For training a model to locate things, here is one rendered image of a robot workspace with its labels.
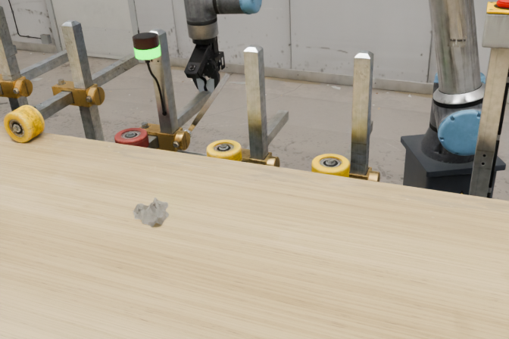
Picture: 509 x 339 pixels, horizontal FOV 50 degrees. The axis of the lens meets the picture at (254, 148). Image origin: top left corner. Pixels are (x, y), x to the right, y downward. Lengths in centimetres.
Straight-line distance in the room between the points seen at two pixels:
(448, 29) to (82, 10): 399
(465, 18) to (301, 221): 77
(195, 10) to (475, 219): 96
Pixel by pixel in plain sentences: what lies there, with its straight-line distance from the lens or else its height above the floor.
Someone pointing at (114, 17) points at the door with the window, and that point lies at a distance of 491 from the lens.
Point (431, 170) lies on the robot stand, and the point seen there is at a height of 60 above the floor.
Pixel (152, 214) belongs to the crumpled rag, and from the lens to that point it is 103.
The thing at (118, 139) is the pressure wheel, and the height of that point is 91.
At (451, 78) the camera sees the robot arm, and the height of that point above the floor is 93.
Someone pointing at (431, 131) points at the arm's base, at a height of 68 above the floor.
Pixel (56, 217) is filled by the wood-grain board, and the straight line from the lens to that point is 111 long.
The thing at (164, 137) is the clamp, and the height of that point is 86.
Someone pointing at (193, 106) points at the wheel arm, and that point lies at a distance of 161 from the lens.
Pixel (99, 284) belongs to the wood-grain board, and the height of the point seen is 90.
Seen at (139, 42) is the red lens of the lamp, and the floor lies 113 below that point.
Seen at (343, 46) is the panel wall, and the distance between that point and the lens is 400.
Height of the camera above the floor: 148
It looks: 28 degrees down
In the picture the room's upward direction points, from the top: 3 degrees counter-clockwise
